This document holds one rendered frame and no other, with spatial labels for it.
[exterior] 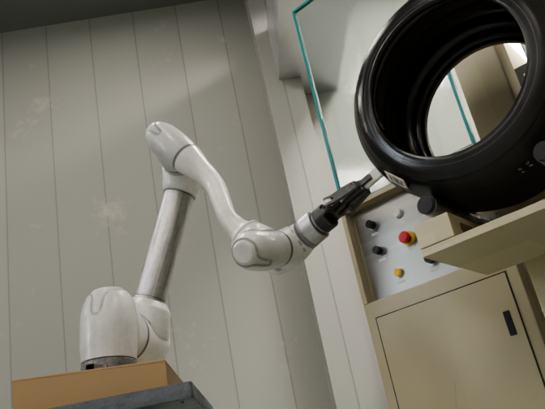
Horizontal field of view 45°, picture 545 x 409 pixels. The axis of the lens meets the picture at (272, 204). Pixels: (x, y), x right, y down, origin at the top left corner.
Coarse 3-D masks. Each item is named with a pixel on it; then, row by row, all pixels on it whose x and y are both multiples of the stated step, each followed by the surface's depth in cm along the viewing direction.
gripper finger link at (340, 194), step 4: (352, 180) 172; (348, 184) 172; (340, 188) 173; (344, 188) 173; (348, 188) 172; (352, 188) 171; (356, 188) 171; (336, 192) 173; (340, 192) 173; (344, 192) 172; (348, 192) 172; (328, 196) 174; (332, 196) 174; (336, 196) 173; (340, 196) 172; (344, 196) 173; (332, 200) 173; (336, 200) 173; (328, 204) 173; (332, 204) 174
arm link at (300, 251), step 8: (288, 232) 180; (296, 240) 179; (296, 248) 179; (304, 248) 181; (312, 248) 182; (296, 256) 179; (304, 256) 183; (288, 264) 179; (296, 264) 183; (272, 272) 186; (280, 272) 185
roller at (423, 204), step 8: (424, 200) 149; (432, 200) 148; (440, 200) 152; (424, 208) 149; (432, 208) 148; (440, 208) 150; (448, 208) 153; (456, 208) 157; (432, 216) 150; (464, 216) 159; (472, 216) 163; (480, 224) 166
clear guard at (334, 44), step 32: (320, 0) 271; (352, 0) 260; (384, 0) 249; (320, 32) 268; (352, 32) 257; (320, 64) 265; (352, 64) 254; (320, 96) 261; (352, 96) 251; (448, 96) 223; (352, 128) 248; (448, 128) 221; (352, 160) 245
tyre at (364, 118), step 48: (432, 0) 157; (480, 0) 151; (528, 0) 141; (384, 48) 164; (432, 48) 182; (480, 48) 178; (528, 48) 138; (384, 96) 181; (432, 96) 185; (528, 96) 137; (384, 144) 158; (480, 144) 141; (528, 144) 138; (432, 192) 151; (480, 192) 146
